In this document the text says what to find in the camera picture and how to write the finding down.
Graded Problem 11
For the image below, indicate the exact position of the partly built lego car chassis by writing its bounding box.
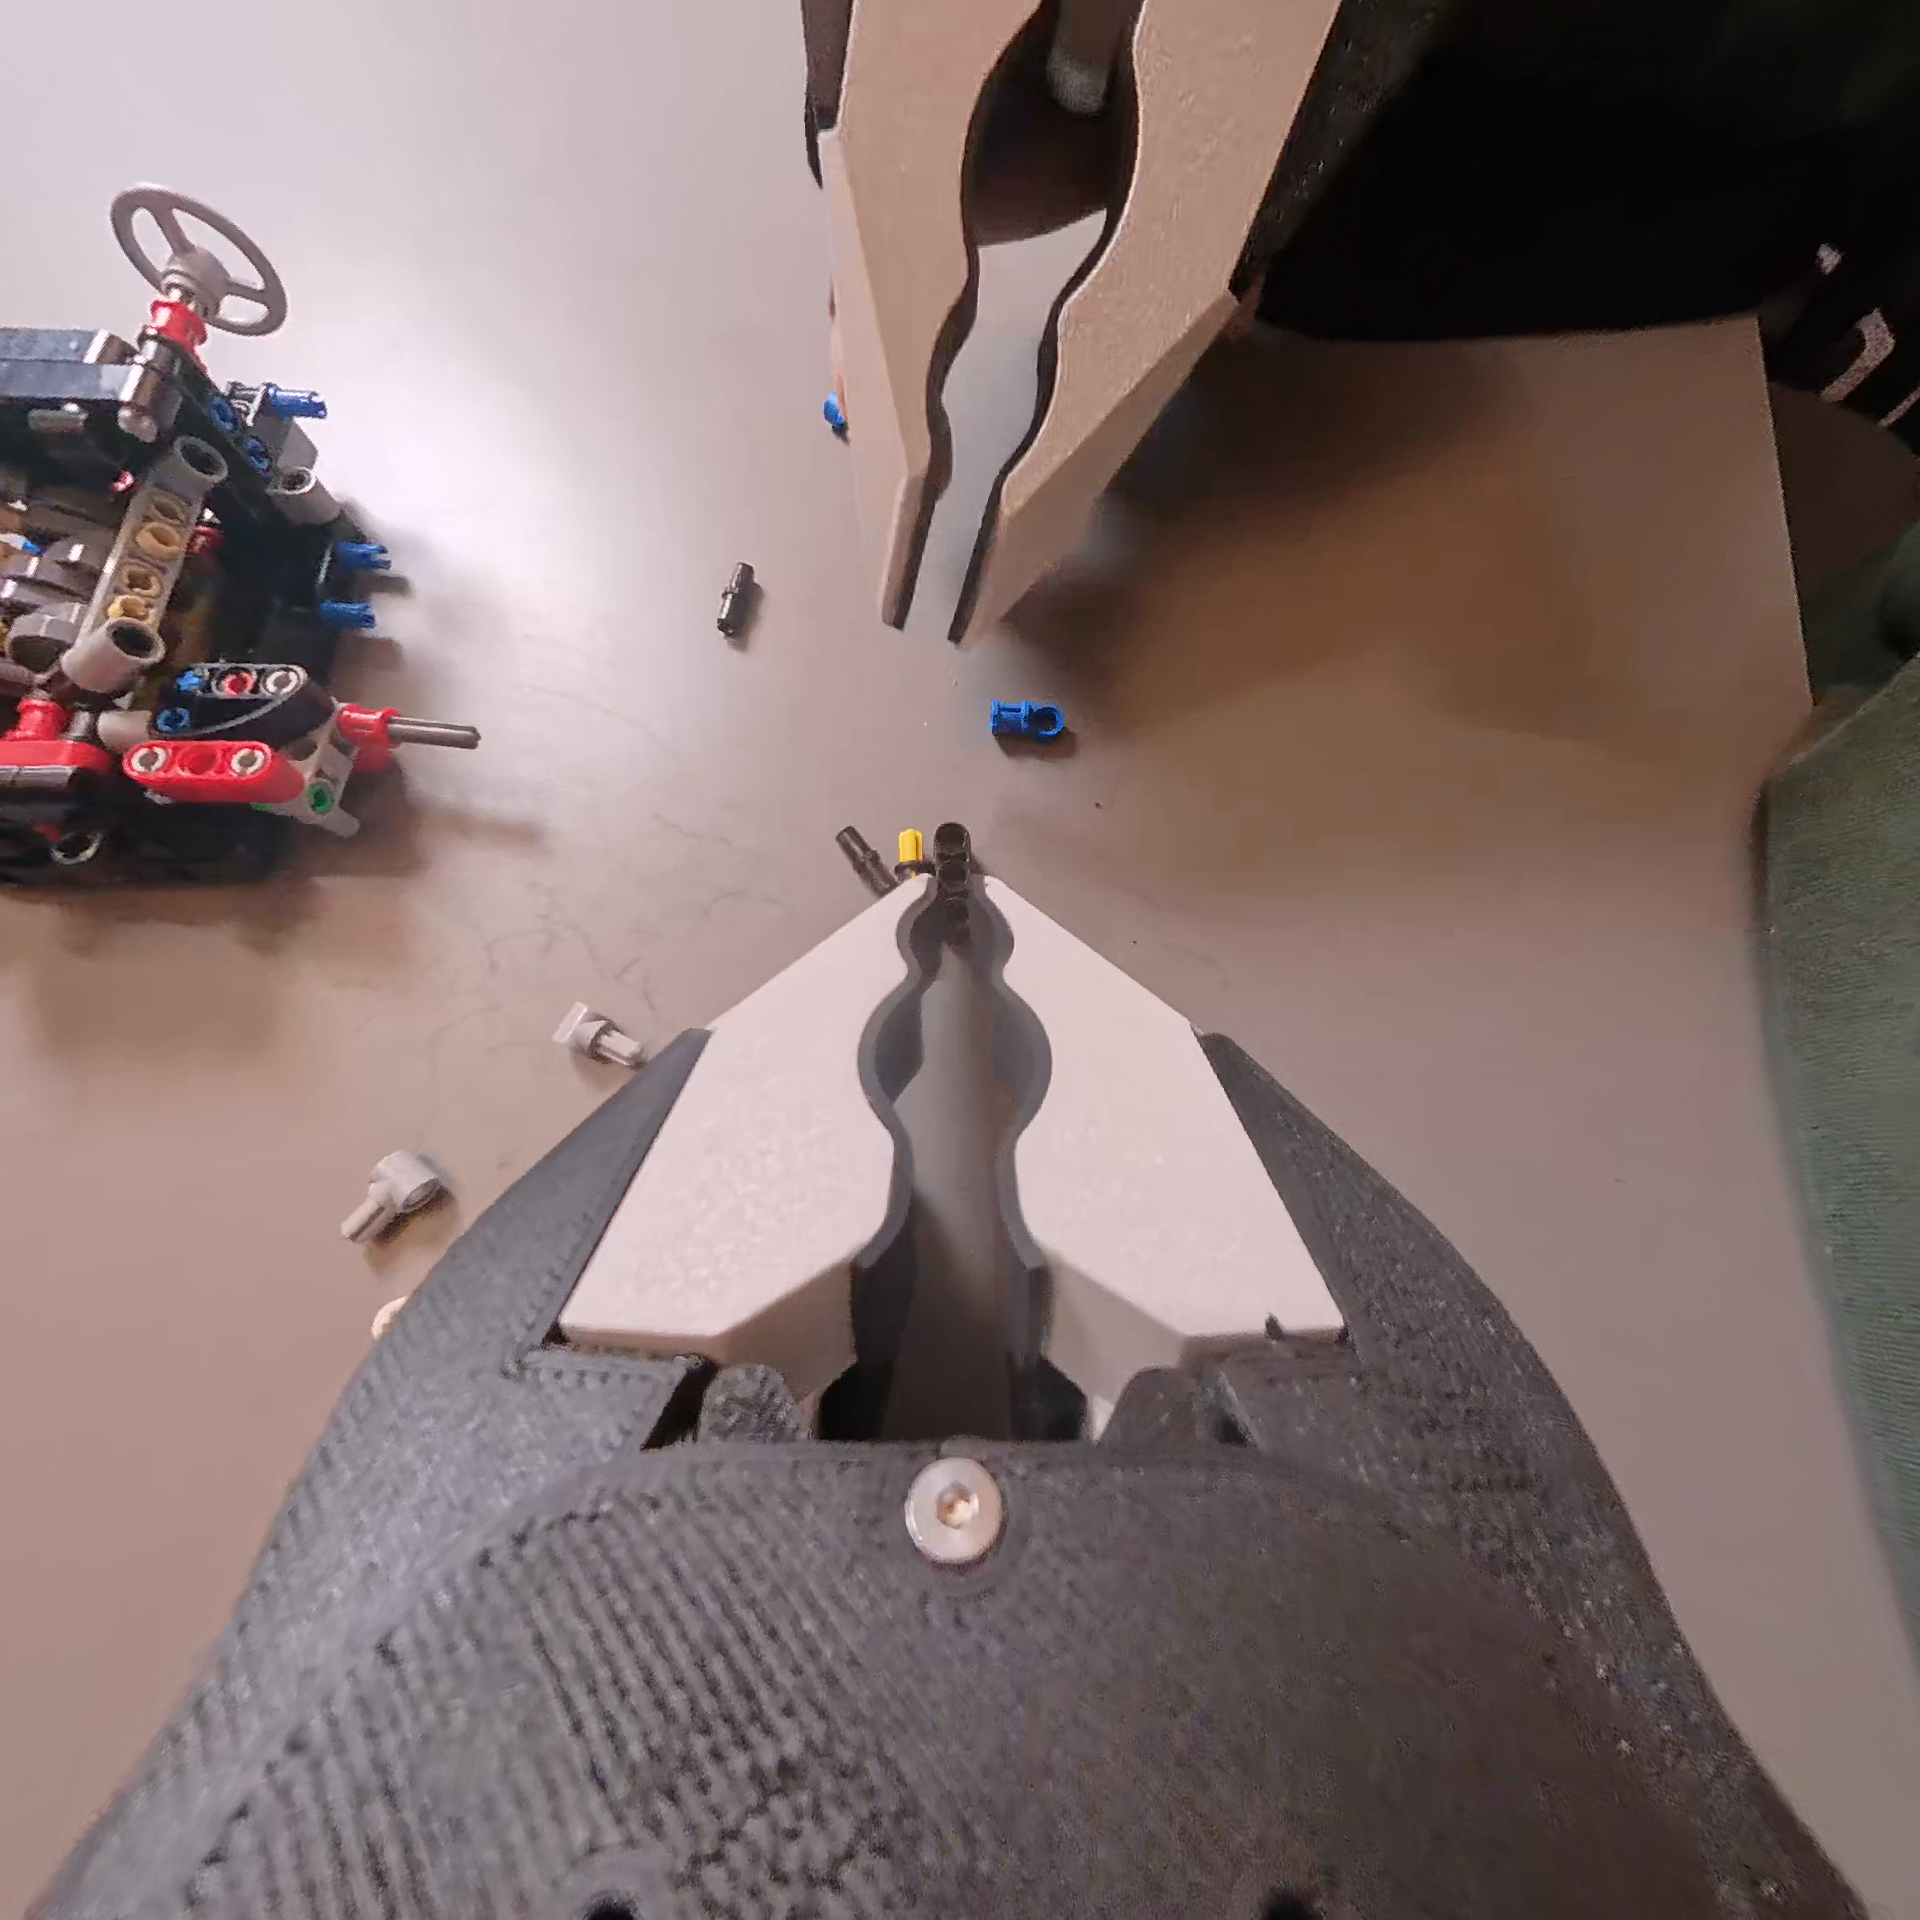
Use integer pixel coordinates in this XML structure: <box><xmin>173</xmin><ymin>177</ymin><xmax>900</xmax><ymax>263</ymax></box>
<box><xmin>0</xmin><ymin>184</ymin><xmax>482</xmax><ymax>892</ymax></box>

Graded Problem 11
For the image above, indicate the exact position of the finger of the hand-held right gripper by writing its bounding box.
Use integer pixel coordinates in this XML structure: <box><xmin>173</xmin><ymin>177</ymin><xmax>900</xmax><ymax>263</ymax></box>
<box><xmin>814</xmin><ymin>0</ymin><xmax>1041</xmax><ymax>635</ymax></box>
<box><xmin>946</xmin><ymin>0</ymin><xmax>1346</xmax><ymax>648</ymax></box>

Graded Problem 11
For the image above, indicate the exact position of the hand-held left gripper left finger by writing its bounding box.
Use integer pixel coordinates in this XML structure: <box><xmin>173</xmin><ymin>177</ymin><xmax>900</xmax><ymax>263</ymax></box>
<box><xmin>556</xmin><ymin>883</ymin><xmax>962</xmax><ymax>1401</ymax></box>

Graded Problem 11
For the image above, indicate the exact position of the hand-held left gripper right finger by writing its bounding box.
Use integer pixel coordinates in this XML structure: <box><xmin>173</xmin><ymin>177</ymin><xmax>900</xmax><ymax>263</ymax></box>
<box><xmin>961</xmin><ymin>880</ymin><xmax>1349</xmax><ymax>1409</ymax></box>

